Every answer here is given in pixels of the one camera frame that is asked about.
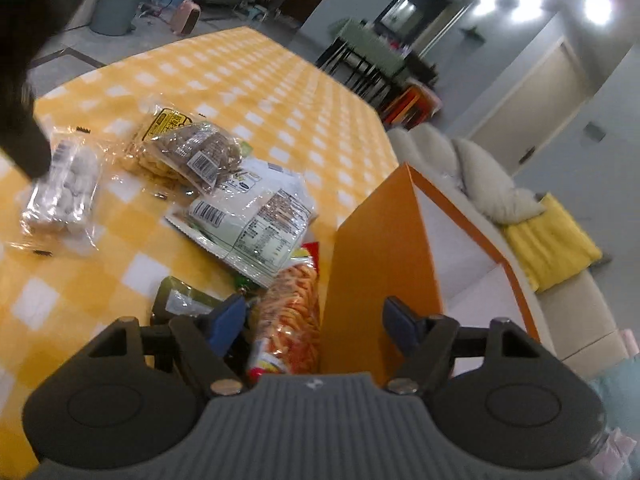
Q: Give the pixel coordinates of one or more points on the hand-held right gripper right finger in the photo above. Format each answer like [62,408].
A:
[400,322]

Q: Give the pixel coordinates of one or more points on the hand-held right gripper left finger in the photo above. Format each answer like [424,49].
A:
[227,322]

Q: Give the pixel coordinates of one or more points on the red packet of orange sticks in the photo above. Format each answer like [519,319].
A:
[292,305]

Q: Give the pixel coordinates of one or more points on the orange cardboard box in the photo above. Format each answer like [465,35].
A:
[380,240]

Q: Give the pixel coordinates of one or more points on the clear packet of white balls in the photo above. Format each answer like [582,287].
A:
[70,185]

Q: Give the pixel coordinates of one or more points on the yellow label waffle cookie packet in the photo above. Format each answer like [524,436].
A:
[160,127]

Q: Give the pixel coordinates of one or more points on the dark green snack packet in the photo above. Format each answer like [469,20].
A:
[175,300]

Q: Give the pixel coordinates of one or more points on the white and green snack bag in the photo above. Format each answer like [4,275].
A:
[260,220]

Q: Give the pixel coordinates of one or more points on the pink heater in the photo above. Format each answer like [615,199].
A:
[186,16]

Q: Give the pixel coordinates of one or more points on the grey beige cushion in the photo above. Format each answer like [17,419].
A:
[490,185]

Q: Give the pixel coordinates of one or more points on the yellow blanket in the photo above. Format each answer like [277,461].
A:
[550,245]

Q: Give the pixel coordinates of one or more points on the beige sofa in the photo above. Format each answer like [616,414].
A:
[575,310]

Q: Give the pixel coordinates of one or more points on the clear packet of brown crackers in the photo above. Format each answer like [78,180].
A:
[200,147]

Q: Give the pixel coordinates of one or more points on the orange stool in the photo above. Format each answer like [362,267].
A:
[412,105]

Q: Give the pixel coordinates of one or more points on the pastel cloth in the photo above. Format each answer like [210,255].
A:
[620,390]

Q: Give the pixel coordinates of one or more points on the small pale stool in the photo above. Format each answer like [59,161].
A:
[257,11]

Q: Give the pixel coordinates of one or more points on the yellow checked tablecloth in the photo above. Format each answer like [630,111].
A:
[280,90]

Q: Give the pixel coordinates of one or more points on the black dining chair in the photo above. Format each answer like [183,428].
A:
[332,55]
[370,82]
[420,67]

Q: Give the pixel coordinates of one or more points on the beige door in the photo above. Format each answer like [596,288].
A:
[535,100]

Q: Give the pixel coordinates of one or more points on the dining table with green cloth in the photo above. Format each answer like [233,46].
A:
[370,42]

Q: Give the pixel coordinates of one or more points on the wall switch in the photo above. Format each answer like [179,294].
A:
[594,131]

